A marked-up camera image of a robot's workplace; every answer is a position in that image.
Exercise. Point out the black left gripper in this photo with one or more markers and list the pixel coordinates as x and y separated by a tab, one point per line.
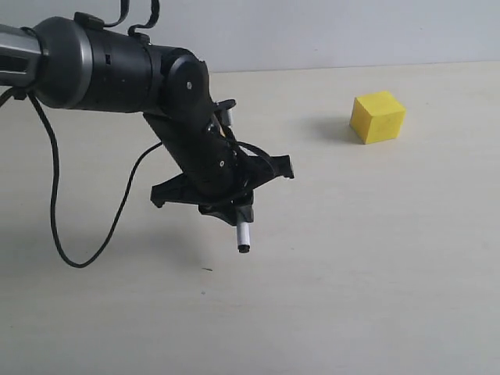
255	173

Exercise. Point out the black and white marker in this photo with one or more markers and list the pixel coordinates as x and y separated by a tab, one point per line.
243	237

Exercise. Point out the yellow foam cube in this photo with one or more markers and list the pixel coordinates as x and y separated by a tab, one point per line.
377	117

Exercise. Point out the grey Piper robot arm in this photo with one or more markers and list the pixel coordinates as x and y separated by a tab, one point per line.
78	64

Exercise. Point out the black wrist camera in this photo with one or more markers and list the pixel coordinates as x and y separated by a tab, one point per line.
223	112

